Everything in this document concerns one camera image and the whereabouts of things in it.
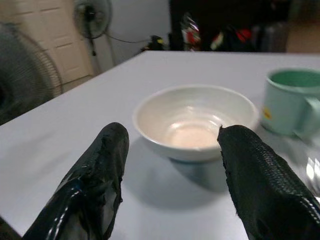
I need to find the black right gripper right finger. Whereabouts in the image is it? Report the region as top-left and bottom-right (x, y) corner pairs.
(216, 124), (320, 240)

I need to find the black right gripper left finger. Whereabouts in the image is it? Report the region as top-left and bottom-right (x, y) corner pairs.
(22, 121), (130, 240)

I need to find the white ceramic bowl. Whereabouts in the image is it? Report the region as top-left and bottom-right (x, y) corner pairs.
(132, 84), (260, 163)

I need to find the mint green mug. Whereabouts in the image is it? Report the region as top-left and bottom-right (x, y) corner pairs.
(259, 67), (320, 138)

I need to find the large grey floor fan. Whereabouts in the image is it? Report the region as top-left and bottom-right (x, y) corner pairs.
(0, 22), (63, 126)

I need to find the black yellow power tool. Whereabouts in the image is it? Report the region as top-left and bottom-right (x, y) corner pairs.
(143, 35), (166, 52)

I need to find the cream panelled door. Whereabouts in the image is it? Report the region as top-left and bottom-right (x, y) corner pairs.
(0, 0), (95, 86)

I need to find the black suitcase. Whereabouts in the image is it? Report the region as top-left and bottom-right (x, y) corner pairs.
(251, 21), (287, 53)

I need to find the red cloth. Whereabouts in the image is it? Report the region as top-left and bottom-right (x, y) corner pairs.
(234, 28), (252, 43)

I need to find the bottle with red label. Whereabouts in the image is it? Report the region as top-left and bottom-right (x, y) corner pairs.
(181, 13), (201, 51)

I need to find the black cabinet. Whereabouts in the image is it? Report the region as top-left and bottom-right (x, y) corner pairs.
(168, 0), (292, 53)

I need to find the black power cable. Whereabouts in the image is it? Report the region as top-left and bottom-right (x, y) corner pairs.
(106, 33), (151, 45)

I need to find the black pedestal fan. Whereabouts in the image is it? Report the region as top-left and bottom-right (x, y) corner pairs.
(73, 0), (113, 73)

